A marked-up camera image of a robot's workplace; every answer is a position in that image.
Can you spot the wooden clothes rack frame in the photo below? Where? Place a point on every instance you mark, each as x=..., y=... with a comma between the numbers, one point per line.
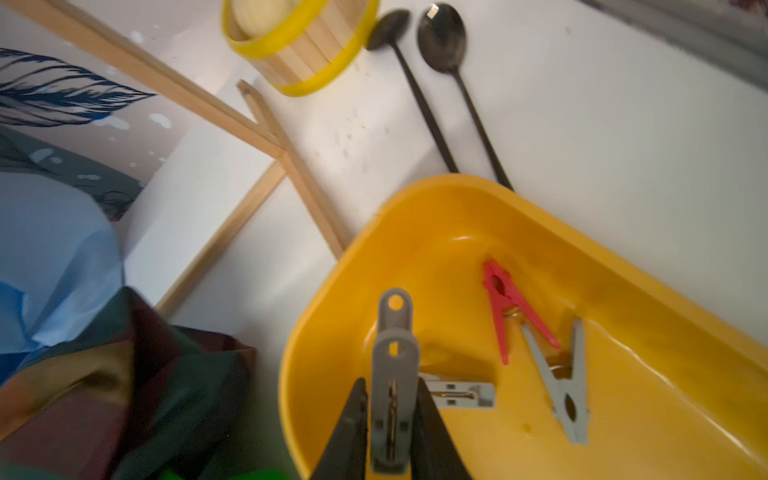
x=195, y=208

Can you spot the yellow plastic tray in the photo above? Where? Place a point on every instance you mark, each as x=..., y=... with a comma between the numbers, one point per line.
x=673, y=391

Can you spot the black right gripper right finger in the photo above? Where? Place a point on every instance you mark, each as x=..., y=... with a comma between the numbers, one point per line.
x=433, y=453

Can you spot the red plastic clothespin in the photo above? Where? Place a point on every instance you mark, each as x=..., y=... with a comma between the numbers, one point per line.
x=503, y=297

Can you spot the green plastic mesh basket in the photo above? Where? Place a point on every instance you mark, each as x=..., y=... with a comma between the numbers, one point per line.
x=255, y=475

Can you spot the white clothespin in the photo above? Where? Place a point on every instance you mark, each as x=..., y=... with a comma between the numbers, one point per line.
x=568, y=395

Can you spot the grey clothespin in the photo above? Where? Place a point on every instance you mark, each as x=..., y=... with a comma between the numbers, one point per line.
x=394, y=384
x=458, y=393

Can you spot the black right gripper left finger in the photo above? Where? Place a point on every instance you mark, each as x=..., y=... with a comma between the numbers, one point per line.
x=345, y=454

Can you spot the light blue long-sleeve shirt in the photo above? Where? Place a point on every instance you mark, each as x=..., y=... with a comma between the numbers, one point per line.
x=60, y=265

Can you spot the dark multicolour plaid shirt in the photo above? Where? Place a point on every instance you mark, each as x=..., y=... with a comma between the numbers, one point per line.
x=131, y=397

